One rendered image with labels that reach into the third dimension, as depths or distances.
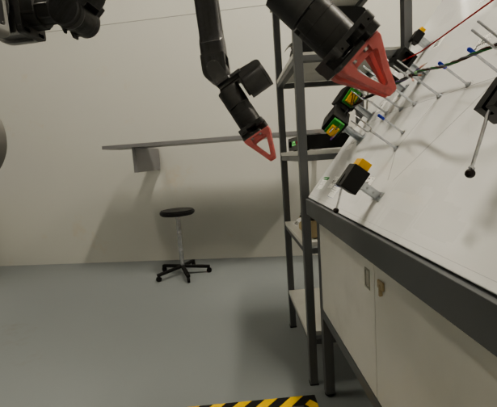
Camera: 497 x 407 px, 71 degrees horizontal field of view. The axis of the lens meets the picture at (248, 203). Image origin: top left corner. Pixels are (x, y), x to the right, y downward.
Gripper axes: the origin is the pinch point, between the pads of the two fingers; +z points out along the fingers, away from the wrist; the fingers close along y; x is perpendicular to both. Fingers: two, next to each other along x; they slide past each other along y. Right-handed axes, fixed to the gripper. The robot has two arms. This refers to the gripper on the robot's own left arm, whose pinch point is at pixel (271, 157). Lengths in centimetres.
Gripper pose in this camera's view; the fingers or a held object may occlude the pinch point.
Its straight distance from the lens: 87.6
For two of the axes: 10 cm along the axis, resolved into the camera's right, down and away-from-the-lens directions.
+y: 1.1, -1.4, 9.8
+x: -8.3, 5.3, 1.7
